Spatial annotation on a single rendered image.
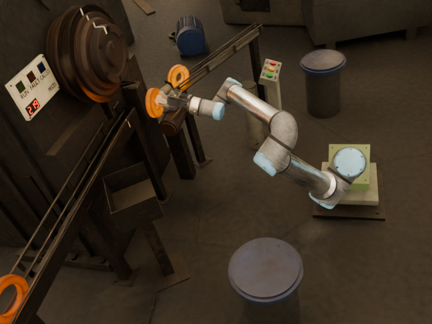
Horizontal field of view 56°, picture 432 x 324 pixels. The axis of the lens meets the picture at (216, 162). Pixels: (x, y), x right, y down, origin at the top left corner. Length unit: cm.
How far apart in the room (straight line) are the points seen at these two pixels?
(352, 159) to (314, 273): 63
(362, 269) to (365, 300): 18
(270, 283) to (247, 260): 15
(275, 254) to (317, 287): 47
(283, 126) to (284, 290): 66
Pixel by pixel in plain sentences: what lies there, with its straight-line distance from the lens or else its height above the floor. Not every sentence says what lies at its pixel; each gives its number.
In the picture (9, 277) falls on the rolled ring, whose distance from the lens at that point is 178.
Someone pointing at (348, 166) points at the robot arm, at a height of 43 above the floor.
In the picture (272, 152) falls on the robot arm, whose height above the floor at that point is 82.
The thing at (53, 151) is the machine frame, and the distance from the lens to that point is 204.
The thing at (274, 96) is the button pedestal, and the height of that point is 43.
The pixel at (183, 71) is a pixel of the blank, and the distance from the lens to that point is 261.
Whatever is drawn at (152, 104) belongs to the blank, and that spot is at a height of 86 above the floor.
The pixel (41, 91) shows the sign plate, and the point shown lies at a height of 112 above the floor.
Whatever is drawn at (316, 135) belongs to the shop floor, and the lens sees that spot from 306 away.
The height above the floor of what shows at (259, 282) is 43.
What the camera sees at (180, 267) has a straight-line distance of 241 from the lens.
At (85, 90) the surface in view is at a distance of 204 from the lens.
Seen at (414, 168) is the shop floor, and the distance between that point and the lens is 284.
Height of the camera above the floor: 191
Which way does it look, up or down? 40 degrees down
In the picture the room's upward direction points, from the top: 14 degrees counter-clockwise
